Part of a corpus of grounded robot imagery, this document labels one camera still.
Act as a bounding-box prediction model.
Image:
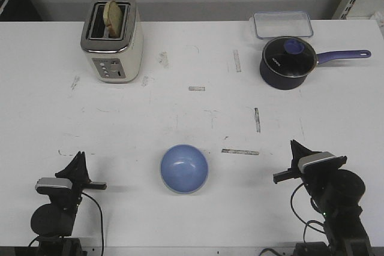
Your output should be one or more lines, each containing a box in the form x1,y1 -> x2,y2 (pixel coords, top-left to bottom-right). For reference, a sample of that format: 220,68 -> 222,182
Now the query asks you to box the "clear plastic container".
249,11 -> 314,40

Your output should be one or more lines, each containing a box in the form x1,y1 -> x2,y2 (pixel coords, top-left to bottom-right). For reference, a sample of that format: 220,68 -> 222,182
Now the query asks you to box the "black box at left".
1,0 -> 42,22

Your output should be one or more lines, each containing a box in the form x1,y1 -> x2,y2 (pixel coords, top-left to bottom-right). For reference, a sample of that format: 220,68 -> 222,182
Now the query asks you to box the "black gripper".
49,151 -> 107,207
273,140 -> 347,187

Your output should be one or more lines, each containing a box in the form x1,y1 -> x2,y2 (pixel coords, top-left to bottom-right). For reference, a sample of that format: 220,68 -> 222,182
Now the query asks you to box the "dark blue saucepan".
259,36 -> 371,90

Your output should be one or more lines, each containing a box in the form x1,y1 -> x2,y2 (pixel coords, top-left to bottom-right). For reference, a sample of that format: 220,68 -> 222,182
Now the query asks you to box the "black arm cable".
80,192 -> 106,256
290,182 -> 328,243

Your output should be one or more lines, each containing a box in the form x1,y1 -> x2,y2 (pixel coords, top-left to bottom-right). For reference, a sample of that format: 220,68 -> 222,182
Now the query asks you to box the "cream and chrome toaster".
80,0 -> 143,83

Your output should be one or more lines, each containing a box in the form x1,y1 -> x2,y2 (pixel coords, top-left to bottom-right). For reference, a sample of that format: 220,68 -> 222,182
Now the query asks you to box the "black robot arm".
30,151 -> 107,255
273,140 -> 374,255

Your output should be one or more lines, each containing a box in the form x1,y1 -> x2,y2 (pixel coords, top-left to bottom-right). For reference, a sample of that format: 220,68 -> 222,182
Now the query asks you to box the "blue bowl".
160,144 -> 209,194

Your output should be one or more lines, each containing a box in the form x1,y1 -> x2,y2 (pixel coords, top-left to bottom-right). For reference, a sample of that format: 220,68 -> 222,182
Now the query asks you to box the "slice of toast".
103,0 -> 123,38

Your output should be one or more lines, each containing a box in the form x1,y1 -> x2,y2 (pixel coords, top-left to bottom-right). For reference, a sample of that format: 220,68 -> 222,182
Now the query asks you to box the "glass pot lid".
263,36 -> 317,78

